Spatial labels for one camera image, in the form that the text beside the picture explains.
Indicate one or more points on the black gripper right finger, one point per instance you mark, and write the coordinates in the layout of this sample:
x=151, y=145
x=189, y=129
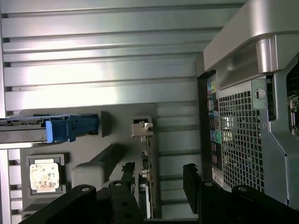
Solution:
x=233, y=207

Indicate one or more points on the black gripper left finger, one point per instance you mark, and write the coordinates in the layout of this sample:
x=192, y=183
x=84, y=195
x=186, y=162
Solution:
x=70, y=205

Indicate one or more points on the silver CPU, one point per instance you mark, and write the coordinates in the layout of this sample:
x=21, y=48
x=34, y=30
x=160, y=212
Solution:
x=44, y=176

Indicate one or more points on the hard disk with blue caddy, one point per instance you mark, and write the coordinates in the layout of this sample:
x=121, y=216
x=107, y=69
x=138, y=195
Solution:
x=60, y=130

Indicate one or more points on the grey parts rack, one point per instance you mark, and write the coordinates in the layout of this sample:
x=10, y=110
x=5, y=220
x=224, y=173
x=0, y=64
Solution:
x=116, y=144

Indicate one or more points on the open PC case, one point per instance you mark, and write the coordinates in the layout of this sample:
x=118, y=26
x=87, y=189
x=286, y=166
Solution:
x=233, y=35

